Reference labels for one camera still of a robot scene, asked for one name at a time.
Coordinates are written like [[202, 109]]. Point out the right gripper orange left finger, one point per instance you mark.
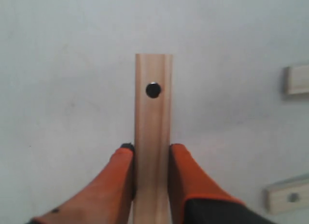
[[106, 200]]

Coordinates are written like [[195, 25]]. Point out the top plain wood strip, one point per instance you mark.
[[296, 80]]

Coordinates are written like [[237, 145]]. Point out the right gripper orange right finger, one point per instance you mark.
[[195, 198]]

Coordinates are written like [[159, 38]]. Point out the wood strip with magnets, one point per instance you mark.
[[287, 195], [153, 84]]

